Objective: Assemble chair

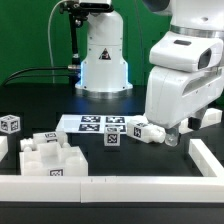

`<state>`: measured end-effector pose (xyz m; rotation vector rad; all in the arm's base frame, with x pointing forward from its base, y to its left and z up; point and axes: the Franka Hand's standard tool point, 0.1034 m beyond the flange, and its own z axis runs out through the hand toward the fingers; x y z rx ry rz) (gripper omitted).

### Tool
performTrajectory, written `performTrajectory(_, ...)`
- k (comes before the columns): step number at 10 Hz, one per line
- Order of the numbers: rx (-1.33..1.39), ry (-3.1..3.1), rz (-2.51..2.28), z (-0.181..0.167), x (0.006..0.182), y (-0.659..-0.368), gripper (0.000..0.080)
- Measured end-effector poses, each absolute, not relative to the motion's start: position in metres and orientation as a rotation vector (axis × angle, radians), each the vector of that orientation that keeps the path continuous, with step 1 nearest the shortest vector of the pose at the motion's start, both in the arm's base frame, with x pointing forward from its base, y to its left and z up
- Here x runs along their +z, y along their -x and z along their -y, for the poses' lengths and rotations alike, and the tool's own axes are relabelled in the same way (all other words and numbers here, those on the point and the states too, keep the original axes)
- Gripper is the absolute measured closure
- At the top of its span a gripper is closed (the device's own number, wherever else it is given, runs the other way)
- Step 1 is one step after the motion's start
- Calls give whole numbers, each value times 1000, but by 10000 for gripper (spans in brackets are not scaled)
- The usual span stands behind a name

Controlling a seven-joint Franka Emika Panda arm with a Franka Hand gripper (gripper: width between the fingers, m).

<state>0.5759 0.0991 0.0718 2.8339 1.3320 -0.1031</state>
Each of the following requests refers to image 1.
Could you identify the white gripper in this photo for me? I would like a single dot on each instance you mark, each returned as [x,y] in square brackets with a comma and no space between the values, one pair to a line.
[186,77]

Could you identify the white chair seat block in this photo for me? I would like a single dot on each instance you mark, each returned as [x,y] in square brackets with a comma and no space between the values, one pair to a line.
[50,159]

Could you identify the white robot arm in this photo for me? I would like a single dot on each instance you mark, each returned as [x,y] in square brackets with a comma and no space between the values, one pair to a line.
[105,71]

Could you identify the white chair back piece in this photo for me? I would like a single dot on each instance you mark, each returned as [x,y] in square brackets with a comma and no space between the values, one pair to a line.
[183,128]

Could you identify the small white tag cube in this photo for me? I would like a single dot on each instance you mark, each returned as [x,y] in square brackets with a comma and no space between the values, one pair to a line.
[111,136]

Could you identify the white tag sheet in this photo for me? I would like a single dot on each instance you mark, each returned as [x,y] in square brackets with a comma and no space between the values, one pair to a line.
[95,123]

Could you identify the white tag cube far left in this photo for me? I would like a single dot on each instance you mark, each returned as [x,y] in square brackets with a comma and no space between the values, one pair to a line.
[10,124]

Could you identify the white block left edge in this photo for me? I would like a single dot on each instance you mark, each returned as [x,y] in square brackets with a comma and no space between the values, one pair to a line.
[3,147]

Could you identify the white right fence rail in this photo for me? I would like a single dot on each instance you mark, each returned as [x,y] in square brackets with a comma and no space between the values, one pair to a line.
[205,161]

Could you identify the white fence rail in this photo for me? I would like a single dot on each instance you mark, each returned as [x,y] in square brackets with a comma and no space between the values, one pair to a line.
[111,189]
[205,161]

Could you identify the white front fence rail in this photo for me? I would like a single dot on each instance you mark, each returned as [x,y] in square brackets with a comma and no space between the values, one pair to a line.
[111,189]

